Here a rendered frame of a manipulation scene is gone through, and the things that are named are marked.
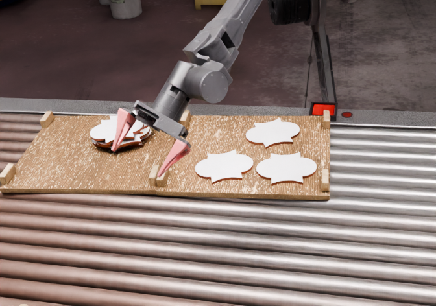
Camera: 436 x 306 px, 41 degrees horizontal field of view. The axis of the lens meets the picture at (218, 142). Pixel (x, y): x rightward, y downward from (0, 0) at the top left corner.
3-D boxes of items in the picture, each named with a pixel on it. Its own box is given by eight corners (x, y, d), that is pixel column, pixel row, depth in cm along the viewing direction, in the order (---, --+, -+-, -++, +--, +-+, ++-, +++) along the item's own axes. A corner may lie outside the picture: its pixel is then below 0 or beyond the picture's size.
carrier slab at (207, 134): (186, 120, 171) (185, 115, 170) (330, 120, 163) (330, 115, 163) (156, 196, 143) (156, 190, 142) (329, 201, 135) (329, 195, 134)
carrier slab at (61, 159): (51, 120, 178) (50, 115, 178) (183, 118, 172) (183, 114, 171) (0, 192, 150) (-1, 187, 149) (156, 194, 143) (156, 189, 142)
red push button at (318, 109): (313, 107, 171) (313, 104, 170) (335, 109, 169) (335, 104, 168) (311, 118, 166) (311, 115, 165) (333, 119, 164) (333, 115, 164)
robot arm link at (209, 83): (224, 65, 115) (202, 30, 111) (261, 72, 106) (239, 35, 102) (183, 106, 112) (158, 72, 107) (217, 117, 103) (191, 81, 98)
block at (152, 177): (154, 172, 148) (152, 163, 147) (161, 172, 148) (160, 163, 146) (148, 187, 143) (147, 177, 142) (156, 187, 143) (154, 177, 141)
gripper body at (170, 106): (180, 135, 104) (200, 100, 105) (130, 108, 105) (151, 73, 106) (184, 141, 110) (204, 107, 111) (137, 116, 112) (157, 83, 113)
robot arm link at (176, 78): (196, 70, 113) (175, 54, 110) (217, 74, 108) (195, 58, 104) (178, 101, 113) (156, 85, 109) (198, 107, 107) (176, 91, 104)
